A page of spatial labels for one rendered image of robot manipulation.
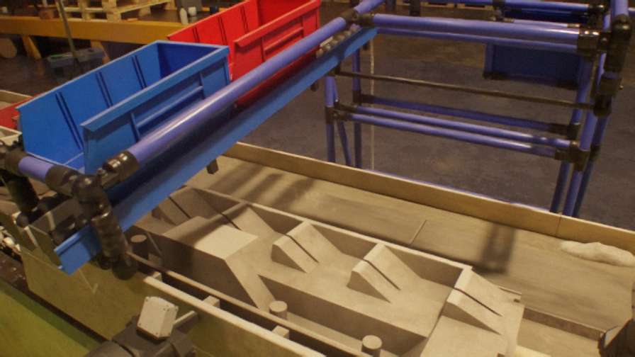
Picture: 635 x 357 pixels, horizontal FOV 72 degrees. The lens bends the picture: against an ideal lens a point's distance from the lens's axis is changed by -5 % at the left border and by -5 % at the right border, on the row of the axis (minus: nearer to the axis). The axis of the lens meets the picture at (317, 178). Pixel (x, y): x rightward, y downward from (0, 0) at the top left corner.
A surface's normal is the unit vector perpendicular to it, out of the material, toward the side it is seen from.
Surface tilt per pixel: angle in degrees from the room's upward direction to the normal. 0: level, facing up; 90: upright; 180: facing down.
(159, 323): 50
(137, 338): 10
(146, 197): 90
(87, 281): 80
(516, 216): 90
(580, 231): 91
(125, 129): 92
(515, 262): 0
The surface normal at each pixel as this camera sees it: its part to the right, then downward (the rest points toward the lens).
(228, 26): 0.86, 0.18
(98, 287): -0.50, 0.30
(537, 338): -0.04, -0.87
